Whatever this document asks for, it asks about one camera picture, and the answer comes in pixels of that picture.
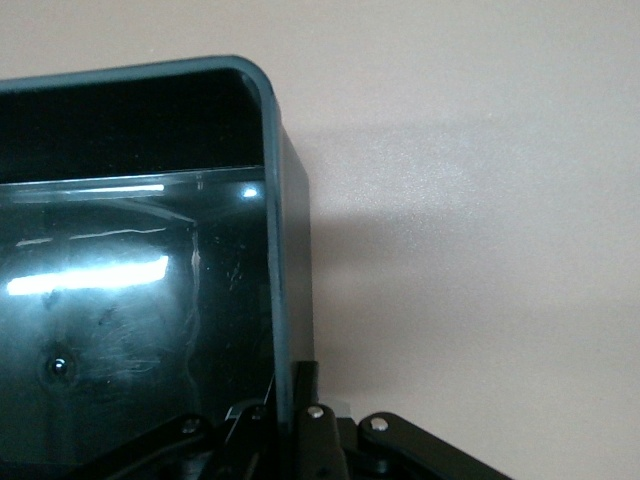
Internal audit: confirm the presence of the black plastic box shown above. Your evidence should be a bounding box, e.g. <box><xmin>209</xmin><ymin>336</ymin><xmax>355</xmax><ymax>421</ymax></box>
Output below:
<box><xmin>0</xmin><ymin>54</ymin><xmax>317</xmax><ymax>480</ymax></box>

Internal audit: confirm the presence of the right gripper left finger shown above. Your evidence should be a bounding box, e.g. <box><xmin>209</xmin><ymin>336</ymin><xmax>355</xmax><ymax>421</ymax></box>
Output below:
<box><xmin>69</xmin><ymin>379</ymin><xmax>296</xmax><ymax>480</ymax></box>

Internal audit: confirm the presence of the brown table cover sheet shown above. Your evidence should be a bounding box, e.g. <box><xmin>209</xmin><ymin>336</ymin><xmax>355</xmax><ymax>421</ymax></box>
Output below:
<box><xmin>0</xmin><ymin>0</ymin><xmax>640</xmax><ymax>480</ymax></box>

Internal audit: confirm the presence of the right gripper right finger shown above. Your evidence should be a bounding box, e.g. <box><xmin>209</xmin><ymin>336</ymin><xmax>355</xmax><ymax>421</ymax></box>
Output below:
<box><xmin>292</xmin><ymin>360</ymin><xmax>516</xmax><ymax>480</ymax></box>

